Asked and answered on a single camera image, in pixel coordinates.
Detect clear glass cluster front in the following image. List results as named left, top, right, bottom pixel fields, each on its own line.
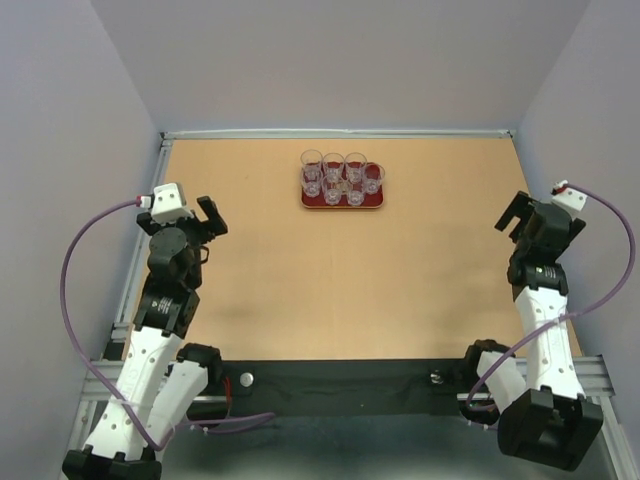
left=321, top=176, right=343, bottom=206

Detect clear glass cluster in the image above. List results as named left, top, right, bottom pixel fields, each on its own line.
left=321, top=176, right=343, bottom=206
left=346, top=183, right=366, bottom=207
left=345, top=152, right=367, bottom=184

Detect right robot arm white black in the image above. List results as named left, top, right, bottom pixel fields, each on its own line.
left=460, top=186, right=603, bottom=471

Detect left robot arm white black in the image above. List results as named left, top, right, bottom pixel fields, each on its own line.
left=62, top=193, right=228, bottom=479

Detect red lacquer tray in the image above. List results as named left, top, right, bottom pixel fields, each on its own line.
left=300, top=166, right=384, bottom=210

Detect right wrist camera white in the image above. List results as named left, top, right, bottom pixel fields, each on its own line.
left=550, top=180, right=588, bottom=218

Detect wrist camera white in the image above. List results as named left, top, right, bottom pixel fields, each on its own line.
left=550, top=180, right=588, bottom=218
left=137, top=183, right=194, bottom=225

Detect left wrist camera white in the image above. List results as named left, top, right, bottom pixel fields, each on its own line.
left=137, top=183, right=194, bottom=225

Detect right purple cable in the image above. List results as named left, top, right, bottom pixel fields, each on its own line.
left=464, top=184, right=635, bottom=431

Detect purple cable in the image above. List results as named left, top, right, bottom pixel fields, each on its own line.
left=464, top=184, right=635, bottom=431
left=60, top=197, right=276, bottom=452

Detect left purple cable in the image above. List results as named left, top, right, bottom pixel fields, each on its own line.
left=60, top=197, right=276, bottom=452

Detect aluminium frame rail back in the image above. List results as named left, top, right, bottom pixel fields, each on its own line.
left=161, top=128, right=513, bottom=140

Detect aluminium frame rail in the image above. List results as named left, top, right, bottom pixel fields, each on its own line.
left=161, top=128, right=513, bottom=140
left=101, top=139, right=173, bottom=361
left=68, top=351, right=639, bottom=479

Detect aluminium frame rail left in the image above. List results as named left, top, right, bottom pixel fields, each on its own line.
left=101, top=139, right=173, bottom=361

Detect aluminium frame rail front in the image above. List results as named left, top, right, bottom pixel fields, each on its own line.
left=68, top=351, right=639, bottom=479

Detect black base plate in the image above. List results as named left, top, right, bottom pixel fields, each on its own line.
left=187, top=359, right=471, bottom=420

